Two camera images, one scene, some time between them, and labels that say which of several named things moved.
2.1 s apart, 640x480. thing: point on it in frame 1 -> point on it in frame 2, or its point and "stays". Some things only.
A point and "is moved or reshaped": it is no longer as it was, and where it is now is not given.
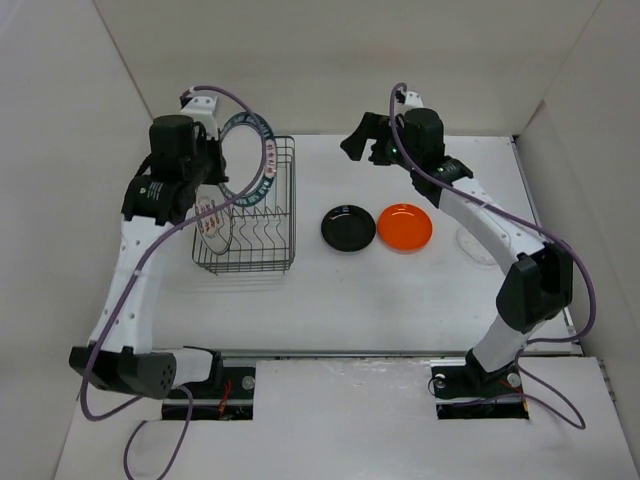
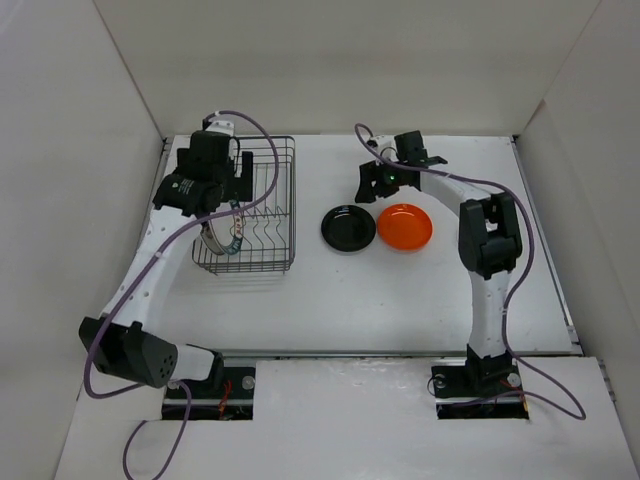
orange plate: x=404 y=228 stays
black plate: x=348 y=228 stays
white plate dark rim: x=250 y=153 is moved or reshaped
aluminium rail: x=528 y=353 stays
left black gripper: x=218 y=175 -> x=239 y=188
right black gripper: x=372 y=126 -> x=366 y=192
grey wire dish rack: x=263 y=236 stays
